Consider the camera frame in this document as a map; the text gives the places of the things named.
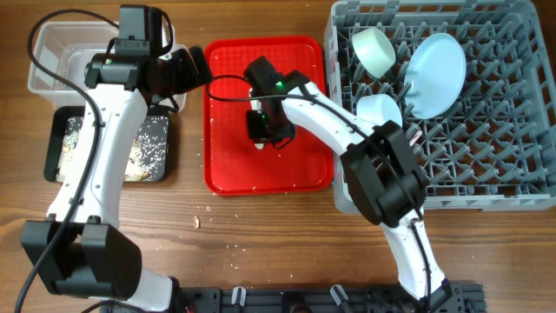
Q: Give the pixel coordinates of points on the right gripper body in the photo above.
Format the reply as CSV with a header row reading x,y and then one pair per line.
x,y
266,132

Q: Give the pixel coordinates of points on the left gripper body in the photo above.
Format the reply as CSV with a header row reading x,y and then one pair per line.
x,y
180,74

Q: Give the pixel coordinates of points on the food scraps and rice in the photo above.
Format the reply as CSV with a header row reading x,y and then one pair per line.
x,y
147,158

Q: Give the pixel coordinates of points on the light blue bowl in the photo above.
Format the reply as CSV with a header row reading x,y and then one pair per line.
x,y
379,109

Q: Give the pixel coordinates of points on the green bowl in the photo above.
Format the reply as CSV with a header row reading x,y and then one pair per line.
x,y
374,51

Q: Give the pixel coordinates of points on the light blue plate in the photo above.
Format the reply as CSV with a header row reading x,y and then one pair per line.
x,y
436,73

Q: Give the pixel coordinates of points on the white plastic fork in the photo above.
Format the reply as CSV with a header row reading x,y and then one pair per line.
x,y
415,137

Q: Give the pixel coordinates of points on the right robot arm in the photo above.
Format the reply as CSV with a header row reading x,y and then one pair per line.
x,y
383,177

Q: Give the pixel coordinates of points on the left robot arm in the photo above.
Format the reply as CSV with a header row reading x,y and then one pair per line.
x,y
77,249

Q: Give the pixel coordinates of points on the clear plastic waste bin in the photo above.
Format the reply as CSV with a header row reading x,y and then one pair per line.
x,y
65,48

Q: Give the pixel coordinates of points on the grey dishwasher rack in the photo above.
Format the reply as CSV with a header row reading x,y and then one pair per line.
x,y
494,148

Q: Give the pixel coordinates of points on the red serving tray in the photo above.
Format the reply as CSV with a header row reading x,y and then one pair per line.
x,y
233,166

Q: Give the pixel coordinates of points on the food crumb on table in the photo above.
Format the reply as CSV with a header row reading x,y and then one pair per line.
x,y
196,222

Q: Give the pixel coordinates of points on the black rectangular tray bin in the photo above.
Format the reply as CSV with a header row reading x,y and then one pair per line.
x,y
60,119

